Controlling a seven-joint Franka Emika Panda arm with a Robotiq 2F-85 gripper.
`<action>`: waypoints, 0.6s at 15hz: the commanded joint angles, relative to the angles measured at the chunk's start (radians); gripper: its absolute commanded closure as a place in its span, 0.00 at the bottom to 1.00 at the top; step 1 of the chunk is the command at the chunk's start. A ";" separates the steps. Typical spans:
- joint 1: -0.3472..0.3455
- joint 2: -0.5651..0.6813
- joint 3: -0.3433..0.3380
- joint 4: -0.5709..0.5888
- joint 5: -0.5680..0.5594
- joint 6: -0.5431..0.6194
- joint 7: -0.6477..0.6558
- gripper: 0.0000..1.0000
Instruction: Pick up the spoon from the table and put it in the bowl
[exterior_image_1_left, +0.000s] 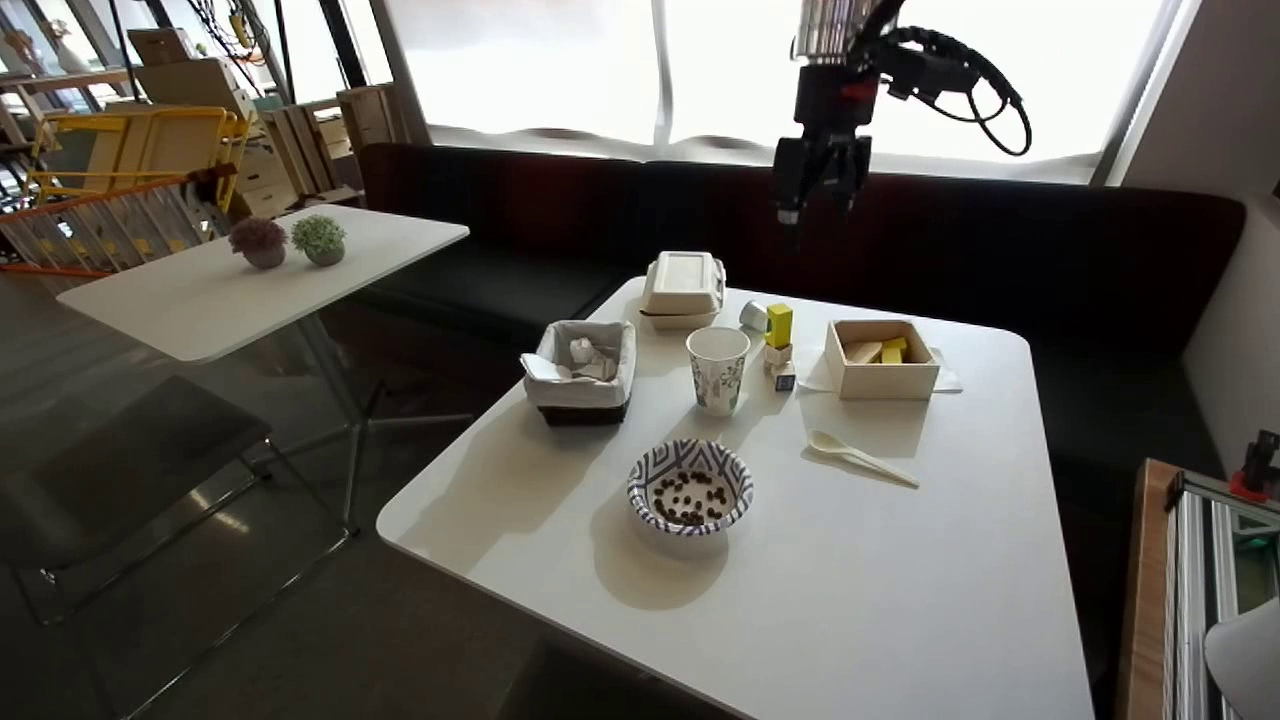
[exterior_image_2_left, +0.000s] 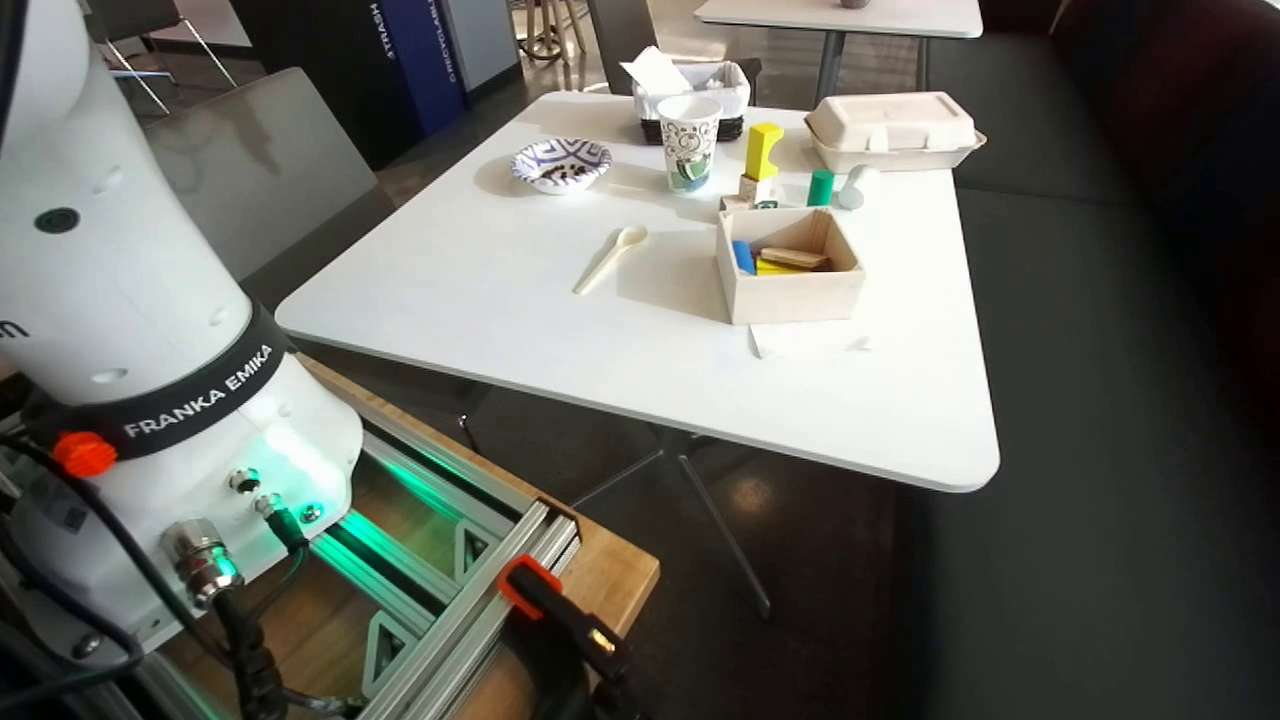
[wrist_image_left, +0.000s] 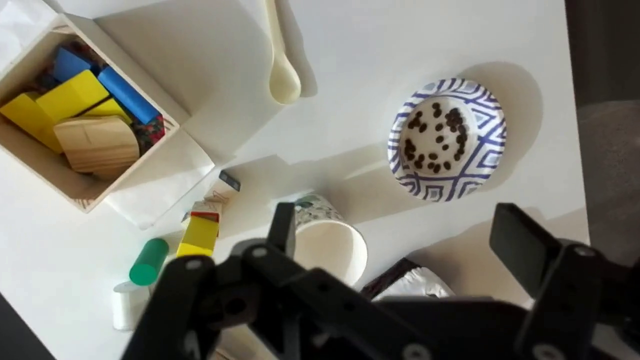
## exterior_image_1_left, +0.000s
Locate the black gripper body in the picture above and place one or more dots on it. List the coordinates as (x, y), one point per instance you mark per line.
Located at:
(833, 112)

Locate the black white patterned bowl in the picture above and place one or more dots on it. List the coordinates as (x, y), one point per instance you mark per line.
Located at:
(689, 488)

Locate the tall yellow block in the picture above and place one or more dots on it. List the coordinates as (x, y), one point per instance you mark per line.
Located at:
(777, 327)

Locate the white clamshell takeout box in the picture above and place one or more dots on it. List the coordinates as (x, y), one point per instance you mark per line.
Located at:
(683, 284)

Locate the small plain wooden block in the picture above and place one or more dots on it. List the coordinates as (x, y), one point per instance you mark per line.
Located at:
(777, 366)

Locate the patterned paper cup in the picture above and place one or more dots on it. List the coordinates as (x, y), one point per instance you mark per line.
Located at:
(719, 371)

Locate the light wooden box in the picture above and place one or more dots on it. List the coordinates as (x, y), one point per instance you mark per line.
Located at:
(882, 379)

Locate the dark upholstered bench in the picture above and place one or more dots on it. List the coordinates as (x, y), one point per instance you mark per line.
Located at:
(1041, 267)

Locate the white square dish black base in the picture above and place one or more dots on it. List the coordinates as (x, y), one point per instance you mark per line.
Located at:
(583, 373)

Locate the large bright window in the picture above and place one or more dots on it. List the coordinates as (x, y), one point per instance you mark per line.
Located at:
(560, 65)

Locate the green ball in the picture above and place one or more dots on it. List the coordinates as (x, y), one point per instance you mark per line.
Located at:
(318, 243)

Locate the stacked wooden crates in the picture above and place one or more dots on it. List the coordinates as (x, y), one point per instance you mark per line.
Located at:
(323, 141)

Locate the red black clamp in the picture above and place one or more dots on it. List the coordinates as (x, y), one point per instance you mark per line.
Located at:
(1258, 467)

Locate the white side table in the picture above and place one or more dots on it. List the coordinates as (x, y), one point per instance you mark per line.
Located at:
(267, 294)

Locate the purple ball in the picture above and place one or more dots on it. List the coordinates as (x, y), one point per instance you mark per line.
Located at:
(262, 247)

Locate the black metal chair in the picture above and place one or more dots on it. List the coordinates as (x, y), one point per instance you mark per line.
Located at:
(122, 467)

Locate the aluminium profile frame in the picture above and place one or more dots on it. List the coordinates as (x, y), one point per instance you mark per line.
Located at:
(1202, 600)

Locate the yellow metal frame cart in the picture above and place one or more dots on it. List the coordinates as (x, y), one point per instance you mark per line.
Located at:
(132, 141)

